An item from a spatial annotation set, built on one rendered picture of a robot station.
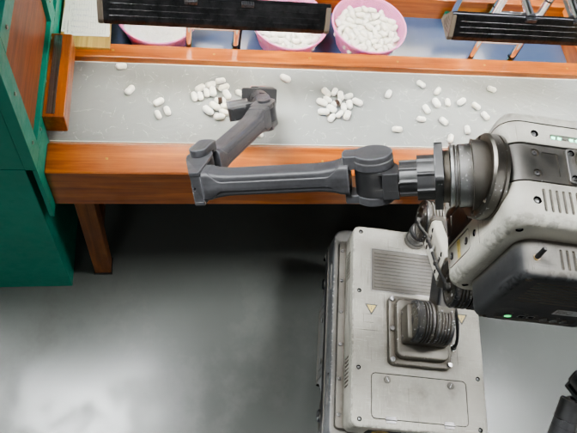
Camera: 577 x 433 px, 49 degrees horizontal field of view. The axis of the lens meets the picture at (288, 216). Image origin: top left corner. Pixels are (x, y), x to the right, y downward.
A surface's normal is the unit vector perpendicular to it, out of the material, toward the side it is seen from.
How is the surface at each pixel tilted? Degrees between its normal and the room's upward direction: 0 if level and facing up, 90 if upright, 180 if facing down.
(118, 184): 90
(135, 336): 0
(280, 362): 0
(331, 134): 0
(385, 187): 58
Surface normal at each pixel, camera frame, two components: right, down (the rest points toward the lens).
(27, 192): 0.08, 0.89
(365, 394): 0.15, -0.46
